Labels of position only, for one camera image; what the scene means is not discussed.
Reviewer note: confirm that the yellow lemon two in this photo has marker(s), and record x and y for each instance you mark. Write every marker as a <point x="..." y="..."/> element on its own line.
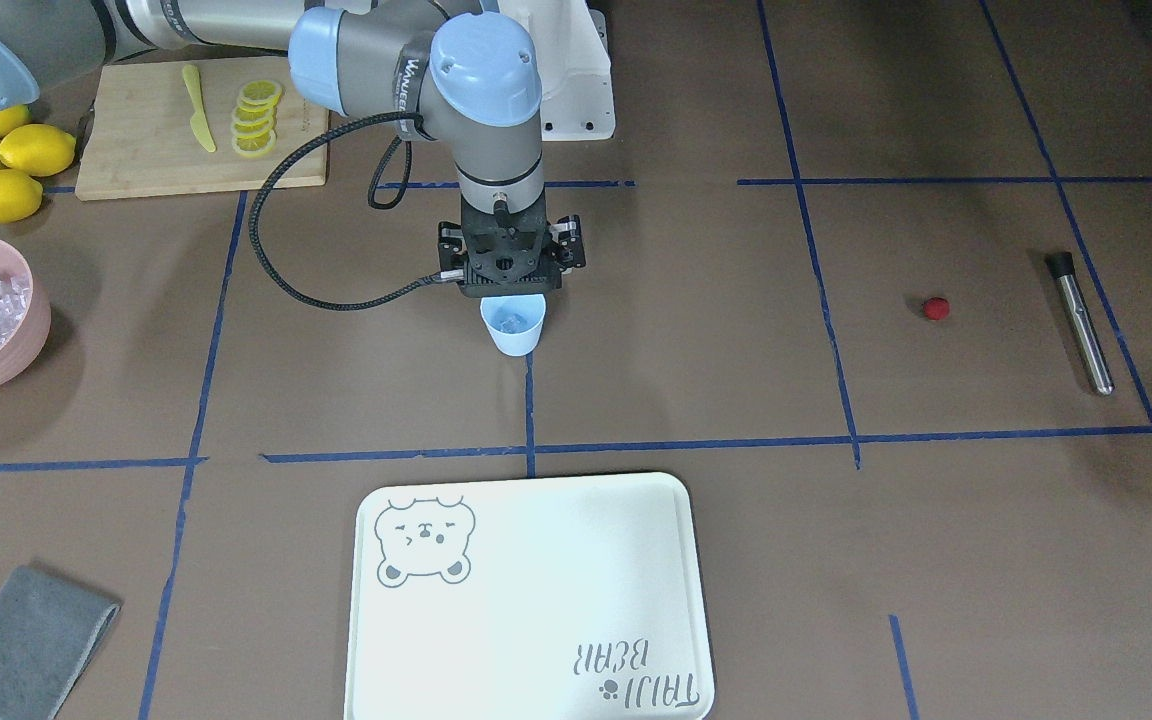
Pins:
<point x="39" y="150"/>

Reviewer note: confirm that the red strawberry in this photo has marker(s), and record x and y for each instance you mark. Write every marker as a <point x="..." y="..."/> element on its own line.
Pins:
<point x="936" y="309"/>

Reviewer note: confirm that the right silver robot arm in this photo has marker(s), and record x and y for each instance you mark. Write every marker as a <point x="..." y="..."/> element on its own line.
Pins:
<point x="458" y="72"/>

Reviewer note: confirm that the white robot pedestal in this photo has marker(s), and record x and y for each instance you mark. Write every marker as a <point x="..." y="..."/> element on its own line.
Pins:
<point x="574" y="64"/>

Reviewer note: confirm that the wooden cutting board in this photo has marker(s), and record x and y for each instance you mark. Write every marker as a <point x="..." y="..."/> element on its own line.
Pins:
<point x="141" y="145"/>

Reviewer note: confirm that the yellow lemon slices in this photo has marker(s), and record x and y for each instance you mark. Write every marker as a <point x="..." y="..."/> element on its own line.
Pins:
<point x="253" y="118"/>

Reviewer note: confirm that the grey folded cloth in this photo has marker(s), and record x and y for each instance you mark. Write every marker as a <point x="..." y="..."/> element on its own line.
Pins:
<point x="50" y="628"/>

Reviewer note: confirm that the yellow lemon one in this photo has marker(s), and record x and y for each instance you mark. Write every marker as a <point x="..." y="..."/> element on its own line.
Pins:
<point x="20" y="196"/>

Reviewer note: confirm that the steel muddler black tip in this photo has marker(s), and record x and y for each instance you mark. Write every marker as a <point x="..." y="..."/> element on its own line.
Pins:
<point x="1061" y="267"/>

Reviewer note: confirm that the cream bear tray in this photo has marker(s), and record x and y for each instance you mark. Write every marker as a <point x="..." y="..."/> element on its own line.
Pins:
<point x="545" y="598"/>

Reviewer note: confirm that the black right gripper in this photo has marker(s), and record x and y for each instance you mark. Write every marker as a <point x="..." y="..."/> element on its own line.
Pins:
<point x="572" y="248"/>

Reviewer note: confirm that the light blue plastic cup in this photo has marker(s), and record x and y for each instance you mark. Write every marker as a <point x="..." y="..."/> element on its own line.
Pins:
<point x="515" y="322"/>

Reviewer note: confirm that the yellow plastic knife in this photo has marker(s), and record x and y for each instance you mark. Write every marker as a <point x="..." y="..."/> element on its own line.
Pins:
<point x="198" y="122"/>

